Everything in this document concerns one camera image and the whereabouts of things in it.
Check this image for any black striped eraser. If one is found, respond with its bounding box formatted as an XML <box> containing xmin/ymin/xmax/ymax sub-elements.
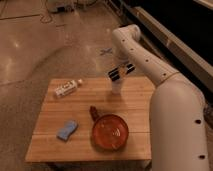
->
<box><xmin>108</xmin><ymin>64</ymin><xmax>135</xmax><ymax>82</ymax></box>

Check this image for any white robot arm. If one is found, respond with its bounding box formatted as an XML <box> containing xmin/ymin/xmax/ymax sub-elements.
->
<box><xmin>112</xmin><ymin>24</ymin><xmax>210</xmax><ymax>171</ymax></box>

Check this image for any white plastic bottle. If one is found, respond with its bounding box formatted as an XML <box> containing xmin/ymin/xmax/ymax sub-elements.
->
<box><xmin>54</xmin><ymin>79</ymin><xmax>83</xmax><ymax>98</ymax></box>

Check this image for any wooden folding table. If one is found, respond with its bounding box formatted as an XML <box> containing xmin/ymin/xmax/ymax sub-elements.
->
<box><xmin>25</xmin><ymin>77</ymin><xmax>154</xmax><ymax>163</ymax></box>

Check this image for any blue sponge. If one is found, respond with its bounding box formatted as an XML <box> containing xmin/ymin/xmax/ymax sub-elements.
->
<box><xmin>56</xmin><ymin>120</ymin><xmax>78</xmax><ymax>141</ymax></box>

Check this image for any orange pan with handle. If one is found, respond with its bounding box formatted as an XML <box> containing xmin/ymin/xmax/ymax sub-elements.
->
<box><xmin>89</xmin><ymin>106</ymin><xmax>129</xmax><ymax>151</ymax></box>

